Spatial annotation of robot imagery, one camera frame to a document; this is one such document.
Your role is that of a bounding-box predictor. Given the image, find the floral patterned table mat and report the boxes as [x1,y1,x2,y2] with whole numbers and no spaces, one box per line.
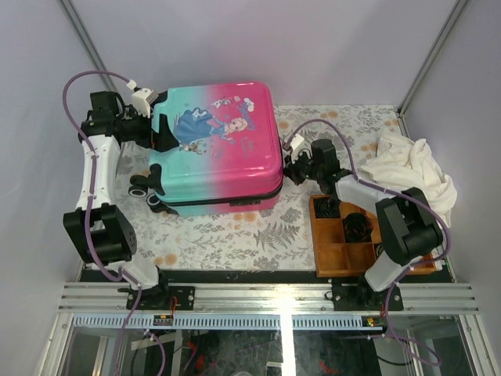
[115,105,404,271]

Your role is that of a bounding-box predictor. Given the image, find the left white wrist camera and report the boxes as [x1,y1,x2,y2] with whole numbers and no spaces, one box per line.
[127,80,159,118]

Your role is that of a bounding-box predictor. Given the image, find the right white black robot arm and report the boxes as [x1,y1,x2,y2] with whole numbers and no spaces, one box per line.
[283,135,444,309]

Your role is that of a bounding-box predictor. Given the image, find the rolled dark belt bottom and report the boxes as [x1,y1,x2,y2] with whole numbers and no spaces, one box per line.
[374,243,384,259]

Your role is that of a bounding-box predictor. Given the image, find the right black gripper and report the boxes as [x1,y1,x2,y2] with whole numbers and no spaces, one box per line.
[280,148,322,186]

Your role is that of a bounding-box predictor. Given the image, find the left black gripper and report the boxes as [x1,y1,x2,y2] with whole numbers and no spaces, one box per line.
[120,105,178,151]

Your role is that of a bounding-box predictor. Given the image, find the aluminium rail frame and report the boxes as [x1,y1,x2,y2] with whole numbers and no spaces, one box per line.
[37,282,500,375]

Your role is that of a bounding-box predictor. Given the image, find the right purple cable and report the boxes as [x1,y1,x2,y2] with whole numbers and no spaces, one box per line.
[285,118,452,367]

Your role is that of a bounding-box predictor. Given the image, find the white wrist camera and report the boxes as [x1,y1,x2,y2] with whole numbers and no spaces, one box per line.
[283,134,306,161]
[127,80,159,118]

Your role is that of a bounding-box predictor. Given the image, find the white crumpled garment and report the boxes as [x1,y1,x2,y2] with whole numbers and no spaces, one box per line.
[361,130,457,227]

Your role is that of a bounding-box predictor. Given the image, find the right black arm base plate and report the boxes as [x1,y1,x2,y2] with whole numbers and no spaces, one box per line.
[331,284,388,312]

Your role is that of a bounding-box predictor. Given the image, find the pink teal suitcase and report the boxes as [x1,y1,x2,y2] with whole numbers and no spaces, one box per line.
[128,81,283,216]

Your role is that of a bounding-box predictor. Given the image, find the purple cable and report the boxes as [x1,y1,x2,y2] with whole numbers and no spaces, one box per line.
[62,70,167,376]
[285,118,452,367]

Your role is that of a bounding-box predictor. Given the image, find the rolled black belt top-left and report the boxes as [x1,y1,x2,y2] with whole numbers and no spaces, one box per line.
[313,197,341,219]

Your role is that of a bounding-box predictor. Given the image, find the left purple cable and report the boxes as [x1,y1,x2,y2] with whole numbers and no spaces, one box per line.
[62,70,167,376]

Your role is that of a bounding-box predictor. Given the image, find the wooden compartment tray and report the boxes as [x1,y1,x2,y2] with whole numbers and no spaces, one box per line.
[308,193,438,278]

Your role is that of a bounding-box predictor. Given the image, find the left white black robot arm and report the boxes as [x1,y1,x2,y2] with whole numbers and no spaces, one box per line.
[63,91,175,309]

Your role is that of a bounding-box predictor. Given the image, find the rolled black belt centre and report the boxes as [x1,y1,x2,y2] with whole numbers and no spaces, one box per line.
[343,212,373,243]

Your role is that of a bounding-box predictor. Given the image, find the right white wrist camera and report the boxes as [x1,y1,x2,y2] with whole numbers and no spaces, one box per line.
[283,134,306,161]

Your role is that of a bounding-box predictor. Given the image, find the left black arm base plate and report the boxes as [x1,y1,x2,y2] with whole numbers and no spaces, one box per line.
[118,285,196,311]

